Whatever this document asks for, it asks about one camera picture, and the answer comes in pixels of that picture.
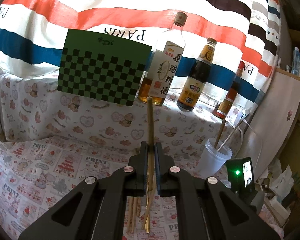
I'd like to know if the red label sauce bottle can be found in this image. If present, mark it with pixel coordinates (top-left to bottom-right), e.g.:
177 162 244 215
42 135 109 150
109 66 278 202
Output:
212 61 245 120

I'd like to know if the translucent plastic cup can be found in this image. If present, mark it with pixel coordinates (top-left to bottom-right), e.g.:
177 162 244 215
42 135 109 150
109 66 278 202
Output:
195 138 232 179

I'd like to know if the dark soy sauce bottle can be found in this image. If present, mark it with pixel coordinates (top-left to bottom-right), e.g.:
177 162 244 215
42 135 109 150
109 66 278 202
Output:
177 37 217 111

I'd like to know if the pale chopstick in cup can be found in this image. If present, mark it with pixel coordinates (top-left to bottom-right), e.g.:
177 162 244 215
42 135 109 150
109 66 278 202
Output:
217 119 244 152

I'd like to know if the striped Paris cloth backdrop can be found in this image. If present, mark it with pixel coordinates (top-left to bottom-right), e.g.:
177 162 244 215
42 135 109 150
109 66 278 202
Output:
0 0 280 107

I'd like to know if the wooden chopstick on table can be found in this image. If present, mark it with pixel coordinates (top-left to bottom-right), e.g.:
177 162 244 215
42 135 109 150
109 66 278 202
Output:
142 177 157 233
130 197 138 234

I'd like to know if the green checkerboard calibration board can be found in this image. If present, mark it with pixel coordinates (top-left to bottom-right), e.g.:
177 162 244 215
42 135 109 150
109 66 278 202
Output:
57 29 152 106

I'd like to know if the brown chopstick in cup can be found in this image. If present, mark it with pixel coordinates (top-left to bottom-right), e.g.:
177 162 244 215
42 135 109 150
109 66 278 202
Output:
214 119 226 149

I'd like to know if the white board panel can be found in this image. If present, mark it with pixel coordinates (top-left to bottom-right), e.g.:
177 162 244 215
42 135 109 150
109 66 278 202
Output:
237 68 300 180

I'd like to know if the clear cooking wine bottle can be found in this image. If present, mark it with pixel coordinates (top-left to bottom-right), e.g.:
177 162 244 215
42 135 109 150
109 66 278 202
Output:
138 11 187 106

